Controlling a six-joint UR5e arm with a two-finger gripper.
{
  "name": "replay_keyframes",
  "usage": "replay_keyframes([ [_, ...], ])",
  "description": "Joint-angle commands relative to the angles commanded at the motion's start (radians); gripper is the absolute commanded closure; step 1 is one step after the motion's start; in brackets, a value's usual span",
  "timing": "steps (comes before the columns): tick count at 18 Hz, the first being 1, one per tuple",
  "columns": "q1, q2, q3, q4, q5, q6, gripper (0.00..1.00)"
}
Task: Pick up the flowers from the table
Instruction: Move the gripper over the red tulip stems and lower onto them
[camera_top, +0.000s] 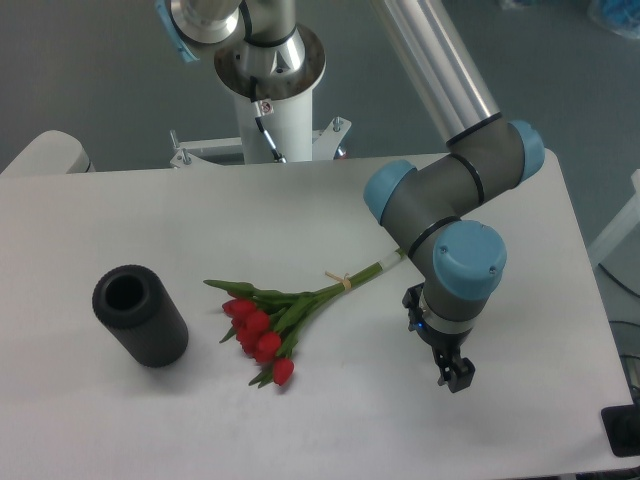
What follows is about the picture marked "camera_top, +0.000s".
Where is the silver and grey robot arm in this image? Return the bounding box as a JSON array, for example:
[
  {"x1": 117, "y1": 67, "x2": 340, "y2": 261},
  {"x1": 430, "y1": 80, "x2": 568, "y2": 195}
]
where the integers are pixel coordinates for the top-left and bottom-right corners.
[{"x1": 155, "y1": 1, "x2": 545, "y2": 392}]

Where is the clear bag with blue items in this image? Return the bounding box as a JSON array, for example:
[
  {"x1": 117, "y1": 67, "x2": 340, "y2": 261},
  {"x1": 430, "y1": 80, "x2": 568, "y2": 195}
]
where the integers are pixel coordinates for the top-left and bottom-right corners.
[{"x1": 588, "y1": 0, "x2": 639, "y2": 40}]

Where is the red tulip bouquet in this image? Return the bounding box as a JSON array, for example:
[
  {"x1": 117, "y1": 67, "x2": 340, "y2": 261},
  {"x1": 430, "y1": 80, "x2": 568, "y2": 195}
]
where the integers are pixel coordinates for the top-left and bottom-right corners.
[{"x1": 204, "y1": 248, "x2": 406, "y2": 388}]

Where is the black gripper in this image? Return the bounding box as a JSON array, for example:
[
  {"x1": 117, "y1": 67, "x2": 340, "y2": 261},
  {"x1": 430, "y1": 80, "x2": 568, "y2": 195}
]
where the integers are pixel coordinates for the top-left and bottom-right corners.
[{"x1": 402, "y1": 284, "x2": 475, "y2": 393}]

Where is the black ribbed cylindrical vase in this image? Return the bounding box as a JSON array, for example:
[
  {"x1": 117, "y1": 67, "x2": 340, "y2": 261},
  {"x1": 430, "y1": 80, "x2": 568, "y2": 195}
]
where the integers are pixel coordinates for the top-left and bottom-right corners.
[{"x1": 92, "y1": 265, "x2": 189, "y2": 368}]

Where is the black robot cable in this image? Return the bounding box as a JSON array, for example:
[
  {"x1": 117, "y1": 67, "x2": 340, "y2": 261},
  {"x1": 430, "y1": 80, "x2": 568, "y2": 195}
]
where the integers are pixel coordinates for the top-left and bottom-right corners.
[{"x1": 237, "y1": 0, "x2": 289, "y2": 164}]

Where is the black box at table edge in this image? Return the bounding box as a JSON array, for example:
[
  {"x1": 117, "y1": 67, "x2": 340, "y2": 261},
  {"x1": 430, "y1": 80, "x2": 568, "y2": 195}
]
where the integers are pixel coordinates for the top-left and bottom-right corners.
[{"x1": 601, "y1": 405, "x2": 639, "y2": 458}]

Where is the white rounded furniture piece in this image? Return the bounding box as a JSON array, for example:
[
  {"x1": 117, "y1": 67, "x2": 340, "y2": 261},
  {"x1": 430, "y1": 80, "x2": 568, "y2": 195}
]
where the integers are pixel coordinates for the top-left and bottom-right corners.
[{"x1": 1, "y1": 130, "x2": 96, "y2": 178}]

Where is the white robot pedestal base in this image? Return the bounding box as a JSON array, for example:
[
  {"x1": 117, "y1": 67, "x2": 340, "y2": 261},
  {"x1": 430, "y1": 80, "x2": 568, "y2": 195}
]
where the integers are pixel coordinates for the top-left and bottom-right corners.
[{"x1": 170, "y1": 94, "x2": 352, "y2": 168}]

